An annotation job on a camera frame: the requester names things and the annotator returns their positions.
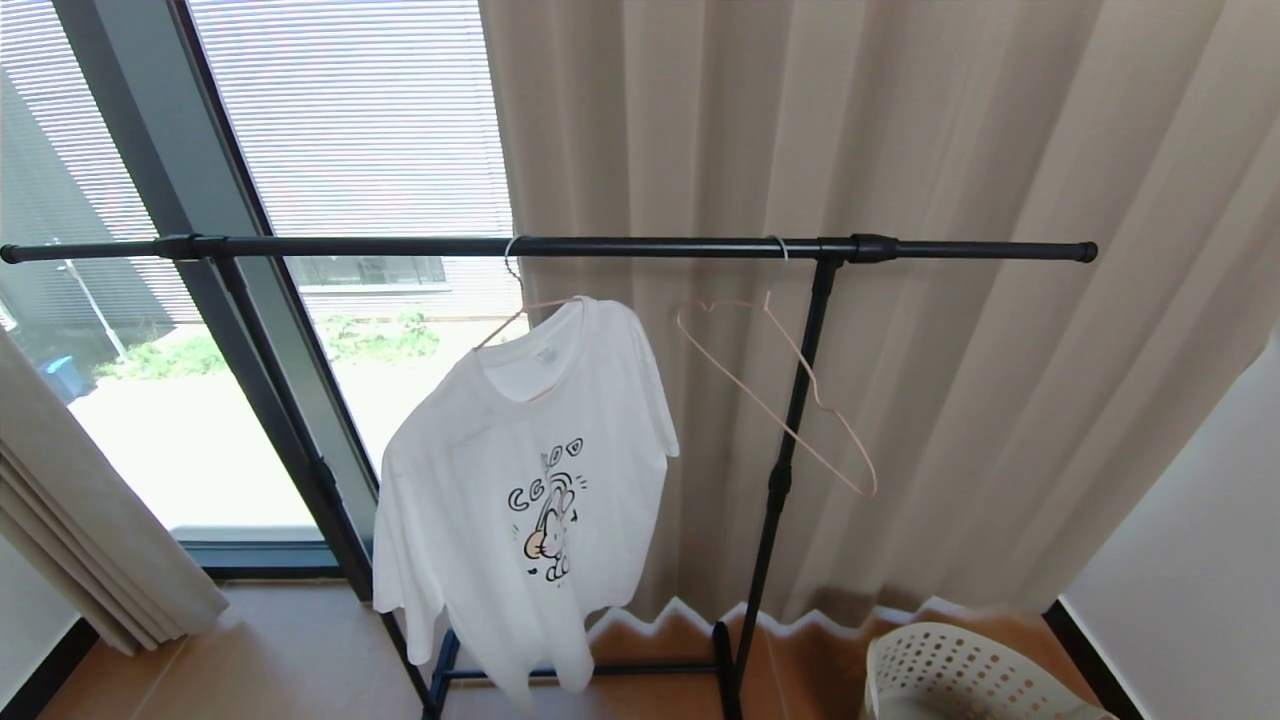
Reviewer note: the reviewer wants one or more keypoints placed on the pink clothes hanger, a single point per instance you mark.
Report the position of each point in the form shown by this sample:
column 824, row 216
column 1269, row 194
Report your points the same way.
column 500, row 325
column 790, row 345

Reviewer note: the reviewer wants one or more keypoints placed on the beige curtain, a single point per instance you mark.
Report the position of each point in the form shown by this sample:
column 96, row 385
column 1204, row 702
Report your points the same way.
column 950, row 150

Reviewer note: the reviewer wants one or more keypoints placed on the white printed T-shirt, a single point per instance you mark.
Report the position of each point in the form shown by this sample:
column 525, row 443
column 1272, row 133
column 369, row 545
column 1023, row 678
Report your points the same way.
column 480, row 500

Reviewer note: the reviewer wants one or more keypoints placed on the black clothes rack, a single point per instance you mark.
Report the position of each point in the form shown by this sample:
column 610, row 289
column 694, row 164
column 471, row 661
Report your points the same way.
column 650, row 246

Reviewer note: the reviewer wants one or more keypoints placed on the white laundry basket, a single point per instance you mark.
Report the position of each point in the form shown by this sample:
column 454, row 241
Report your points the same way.
column 960, row 680

